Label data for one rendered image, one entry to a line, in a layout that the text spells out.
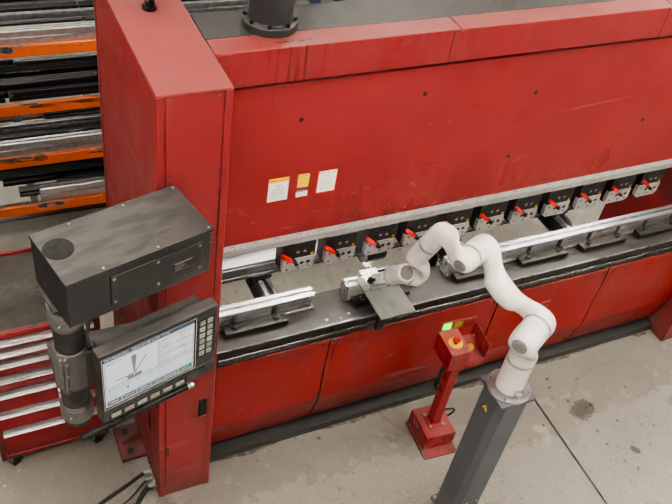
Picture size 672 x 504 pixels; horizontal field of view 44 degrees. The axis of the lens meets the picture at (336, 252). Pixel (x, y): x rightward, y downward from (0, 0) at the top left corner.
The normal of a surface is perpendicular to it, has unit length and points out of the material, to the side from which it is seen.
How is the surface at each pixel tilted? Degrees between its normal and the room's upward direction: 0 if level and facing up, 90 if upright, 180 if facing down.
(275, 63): 90
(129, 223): 0
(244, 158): 90
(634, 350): 0
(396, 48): 90
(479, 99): 90
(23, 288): 0
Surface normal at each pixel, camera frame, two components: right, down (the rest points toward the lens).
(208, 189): 0.41, 0.66
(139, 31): 0.14, -0.72
